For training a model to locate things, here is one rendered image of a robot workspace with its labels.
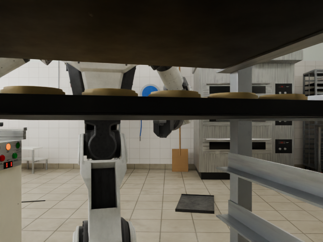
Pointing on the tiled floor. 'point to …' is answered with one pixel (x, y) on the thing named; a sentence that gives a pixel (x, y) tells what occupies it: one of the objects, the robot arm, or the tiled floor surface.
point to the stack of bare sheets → (196, 203)
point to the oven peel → (180, 158)
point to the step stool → (33, 157)
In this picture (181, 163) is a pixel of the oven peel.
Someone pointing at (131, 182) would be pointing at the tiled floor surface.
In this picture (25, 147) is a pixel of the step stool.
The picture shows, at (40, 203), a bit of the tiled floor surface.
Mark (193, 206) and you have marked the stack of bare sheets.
